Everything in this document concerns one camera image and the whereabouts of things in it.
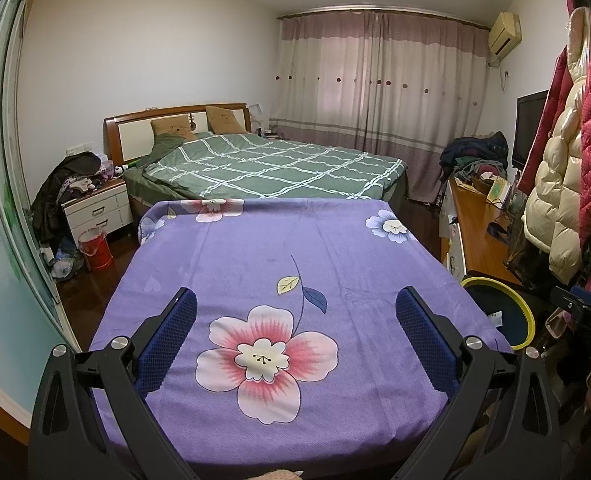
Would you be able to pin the green white card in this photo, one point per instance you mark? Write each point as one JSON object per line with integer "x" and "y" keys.
{"x": 498, "y": 191}

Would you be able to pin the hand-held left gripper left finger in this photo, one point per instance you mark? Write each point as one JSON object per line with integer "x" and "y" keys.
{"x": 168, "y": 342}

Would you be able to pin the pink beige curtain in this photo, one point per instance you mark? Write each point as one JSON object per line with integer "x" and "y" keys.
{"x": 365, "y": 100}

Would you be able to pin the wooden desk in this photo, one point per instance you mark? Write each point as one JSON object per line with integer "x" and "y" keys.
{"x": 475, "y": 230}

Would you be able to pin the clear plastic bag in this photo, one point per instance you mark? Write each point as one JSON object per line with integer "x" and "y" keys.
{"x": 66, "y": 264}

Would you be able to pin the brown pillow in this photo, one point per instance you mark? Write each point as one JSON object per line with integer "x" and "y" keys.
{"x": 174, "y": 128}
{"x": 226, "y": 120}

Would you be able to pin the dark clothes pile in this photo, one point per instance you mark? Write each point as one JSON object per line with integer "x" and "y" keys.
{"x": 50, "y": 195}

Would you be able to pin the white wooden nightstand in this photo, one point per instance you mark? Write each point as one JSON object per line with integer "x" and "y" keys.
{"x": 100, "y": 210}

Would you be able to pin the red bucket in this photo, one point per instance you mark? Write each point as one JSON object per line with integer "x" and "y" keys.
{"x": 95, "y": 250}

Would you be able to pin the wooden bed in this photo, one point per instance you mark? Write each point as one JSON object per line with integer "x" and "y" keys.
{"x": 130, "y": 135}

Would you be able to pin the white wall socket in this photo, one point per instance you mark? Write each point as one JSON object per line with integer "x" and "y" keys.
{"x": 76, "y": 150}

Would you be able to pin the green plaid duvet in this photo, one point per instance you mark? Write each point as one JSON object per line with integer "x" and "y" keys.
{"x": 275, "y": 165}

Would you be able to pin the glass wardrobe sliding door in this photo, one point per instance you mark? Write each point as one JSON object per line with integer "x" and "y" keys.
{"x": 5, "y": 185}

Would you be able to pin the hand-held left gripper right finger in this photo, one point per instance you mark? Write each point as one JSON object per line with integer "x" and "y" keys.
{"x": 423, "y": 340}

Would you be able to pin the yellow rimmed bin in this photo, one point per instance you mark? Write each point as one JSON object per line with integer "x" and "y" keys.
{"x": 500, "y": 310}

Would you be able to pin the beige air conditioner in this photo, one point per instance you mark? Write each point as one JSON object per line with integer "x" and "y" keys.
{"x": 504, "y": 32}

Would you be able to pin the pink tissue box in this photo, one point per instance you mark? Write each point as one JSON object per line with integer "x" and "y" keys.
{"x": 106, "y": 169}

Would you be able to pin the black television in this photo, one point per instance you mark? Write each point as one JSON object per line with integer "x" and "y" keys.
{"x": 529, "y": 130}

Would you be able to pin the mixed clothes pile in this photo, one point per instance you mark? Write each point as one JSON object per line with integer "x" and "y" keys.
{"x": 473, "y": 157}

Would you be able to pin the pink fuzzy cloth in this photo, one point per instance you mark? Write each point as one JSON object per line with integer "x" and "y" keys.
{"x": 280, "y": 475}

